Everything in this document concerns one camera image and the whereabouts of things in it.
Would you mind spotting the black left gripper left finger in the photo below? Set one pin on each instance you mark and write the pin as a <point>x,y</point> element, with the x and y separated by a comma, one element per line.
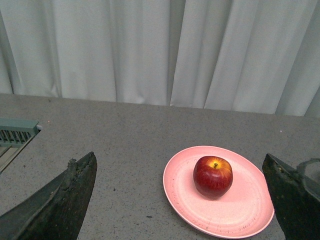
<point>57,210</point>

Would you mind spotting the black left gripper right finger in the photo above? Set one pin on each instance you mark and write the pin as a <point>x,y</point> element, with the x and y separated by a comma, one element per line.
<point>295,198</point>

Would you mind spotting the red apple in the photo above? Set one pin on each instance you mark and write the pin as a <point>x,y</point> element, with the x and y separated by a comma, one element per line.
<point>212,176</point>

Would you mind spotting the green dish rack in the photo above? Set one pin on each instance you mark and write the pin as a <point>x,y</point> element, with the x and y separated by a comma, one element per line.
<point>15,135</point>

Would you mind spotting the white curtain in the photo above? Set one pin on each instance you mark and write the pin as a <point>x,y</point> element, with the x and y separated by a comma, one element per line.
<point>260,56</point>

